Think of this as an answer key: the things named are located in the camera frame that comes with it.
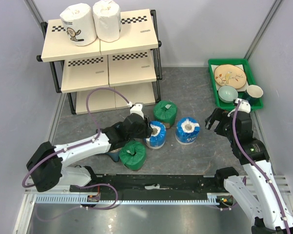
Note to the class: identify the white cartoon-print roll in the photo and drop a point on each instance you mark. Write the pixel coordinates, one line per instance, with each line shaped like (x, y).
(79, 24)

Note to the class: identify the bird-painted ceramic plate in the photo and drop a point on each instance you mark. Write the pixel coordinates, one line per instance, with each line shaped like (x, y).
(230, 75)

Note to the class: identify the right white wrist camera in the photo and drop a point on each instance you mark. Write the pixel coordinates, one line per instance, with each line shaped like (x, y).
(242, 105)

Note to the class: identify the plain white roll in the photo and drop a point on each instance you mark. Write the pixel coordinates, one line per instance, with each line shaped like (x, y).
(107, 19)

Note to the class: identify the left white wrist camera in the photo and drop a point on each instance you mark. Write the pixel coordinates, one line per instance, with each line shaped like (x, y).
(136, 108)

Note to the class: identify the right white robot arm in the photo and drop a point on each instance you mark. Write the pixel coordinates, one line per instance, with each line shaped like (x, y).
(266, 209)

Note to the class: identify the beige three-tier shelf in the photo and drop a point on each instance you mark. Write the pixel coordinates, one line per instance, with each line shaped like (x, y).
(92, 75)

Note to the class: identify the blue roll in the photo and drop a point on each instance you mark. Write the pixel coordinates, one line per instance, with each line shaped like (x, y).
(187, 130)
(158, 135)

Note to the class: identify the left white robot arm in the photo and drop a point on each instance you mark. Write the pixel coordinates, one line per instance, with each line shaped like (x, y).
(50, 165)

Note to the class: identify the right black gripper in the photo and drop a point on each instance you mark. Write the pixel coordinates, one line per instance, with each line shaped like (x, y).
(219, 114)

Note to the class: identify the green roll near shelf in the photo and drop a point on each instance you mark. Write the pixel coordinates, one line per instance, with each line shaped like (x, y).
(165, 112)

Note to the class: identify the slotted cable duct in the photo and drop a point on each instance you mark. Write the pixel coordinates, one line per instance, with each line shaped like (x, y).
(150, 198)

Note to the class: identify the celadon ceramic bowl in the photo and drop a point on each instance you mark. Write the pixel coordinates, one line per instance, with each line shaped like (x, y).
(227, 94)

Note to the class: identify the blue star-shaped dish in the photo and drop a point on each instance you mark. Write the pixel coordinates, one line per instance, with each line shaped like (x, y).
(113, 154)

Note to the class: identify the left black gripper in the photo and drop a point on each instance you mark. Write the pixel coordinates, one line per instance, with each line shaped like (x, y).
(144, 134)

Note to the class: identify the green plastic tray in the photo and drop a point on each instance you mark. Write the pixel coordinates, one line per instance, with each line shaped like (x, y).
(240, 62)

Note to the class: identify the green roll front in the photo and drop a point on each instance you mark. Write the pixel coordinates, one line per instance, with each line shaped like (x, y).
(133, 155)

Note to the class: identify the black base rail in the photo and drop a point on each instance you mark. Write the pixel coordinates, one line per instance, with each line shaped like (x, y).
(166, 184)

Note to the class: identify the dark green white-lined cup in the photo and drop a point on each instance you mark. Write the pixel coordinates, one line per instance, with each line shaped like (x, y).
(252, 94)

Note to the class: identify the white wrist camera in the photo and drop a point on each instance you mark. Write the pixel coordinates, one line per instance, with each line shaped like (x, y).
(242, 105)
(136, 108)

